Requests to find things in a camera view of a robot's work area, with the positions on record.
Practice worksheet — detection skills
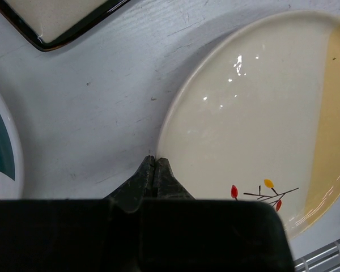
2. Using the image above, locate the cream floral square plate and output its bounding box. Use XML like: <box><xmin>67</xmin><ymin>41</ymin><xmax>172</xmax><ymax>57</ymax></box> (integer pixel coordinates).
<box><xmin>0</xmin><ymin>0</ymin><xmax>129</xmax><ymax>52</ymax></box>

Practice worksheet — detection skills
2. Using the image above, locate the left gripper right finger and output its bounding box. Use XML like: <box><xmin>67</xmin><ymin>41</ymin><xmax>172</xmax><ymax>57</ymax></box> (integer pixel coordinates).
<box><xmin>152</xmin><ymin>158</ymin><xmax>194</xmax><ymax>199</ymax></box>

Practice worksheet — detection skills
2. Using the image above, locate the aluminium frame rail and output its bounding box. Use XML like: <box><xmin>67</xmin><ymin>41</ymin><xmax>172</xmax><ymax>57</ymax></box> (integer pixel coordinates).
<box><xmin>295</xmin><ymin>239</ymin><xmax>340</xmax><ymax>272</ymax></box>

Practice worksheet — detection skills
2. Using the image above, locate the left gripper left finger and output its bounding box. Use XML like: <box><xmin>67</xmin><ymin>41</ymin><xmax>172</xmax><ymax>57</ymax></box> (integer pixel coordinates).
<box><xmin>106</xmin><ymin>155</ymin><xmax>155</xmax><ymax>213</ymax></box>

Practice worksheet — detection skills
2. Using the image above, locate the green rimmed white plate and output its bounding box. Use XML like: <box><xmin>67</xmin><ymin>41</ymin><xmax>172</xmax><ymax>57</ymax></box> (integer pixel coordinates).
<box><xmin>0</xmin><ymin>94</ymin><xmax>24</xmax><ymax>200</ymax></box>

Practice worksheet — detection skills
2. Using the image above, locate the yellow cream round plate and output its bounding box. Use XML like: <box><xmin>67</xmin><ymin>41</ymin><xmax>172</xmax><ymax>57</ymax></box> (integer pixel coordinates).
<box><xmin>156</xmin><ymin>11</ymin><xmax>340</xmax><ymax>237</ymax></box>

